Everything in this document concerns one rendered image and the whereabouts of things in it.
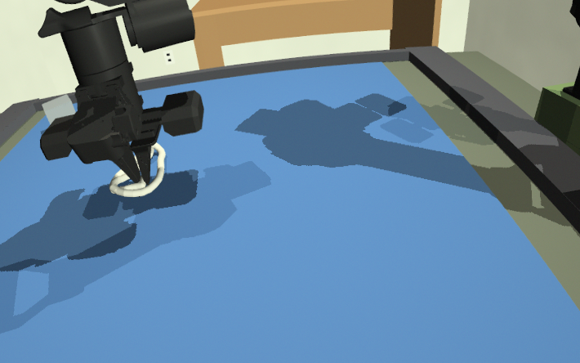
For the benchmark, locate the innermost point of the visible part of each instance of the blue mat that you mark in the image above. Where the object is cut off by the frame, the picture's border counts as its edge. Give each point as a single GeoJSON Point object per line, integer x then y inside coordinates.
{"type": "Point", "coordinates": [319, 216]}

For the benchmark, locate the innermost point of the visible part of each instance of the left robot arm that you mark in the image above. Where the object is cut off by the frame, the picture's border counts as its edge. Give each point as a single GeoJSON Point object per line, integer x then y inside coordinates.
{"type": "Point", "coordinates": [104, 125]}

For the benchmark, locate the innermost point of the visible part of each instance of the white rope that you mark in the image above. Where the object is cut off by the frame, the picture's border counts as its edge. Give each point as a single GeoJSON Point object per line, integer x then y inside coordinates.
{"type": "Point", "coordinates": [139, 188]}

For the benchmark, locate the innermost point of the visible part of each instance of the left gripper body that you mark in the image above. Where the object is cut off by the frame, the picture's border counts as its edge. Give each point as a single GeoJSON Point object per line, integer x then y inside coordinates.
{"type": "Point", "coordinates": [181, 113]}

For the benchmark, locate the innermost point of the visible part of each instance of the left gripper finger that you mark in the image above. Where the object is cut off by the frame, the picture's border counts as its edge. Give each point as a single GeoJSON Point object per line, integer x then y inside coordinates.
{"type": "Point", "coordinates": [129, 165]}
{"type": "Point", "coordinates": [143, 159]}

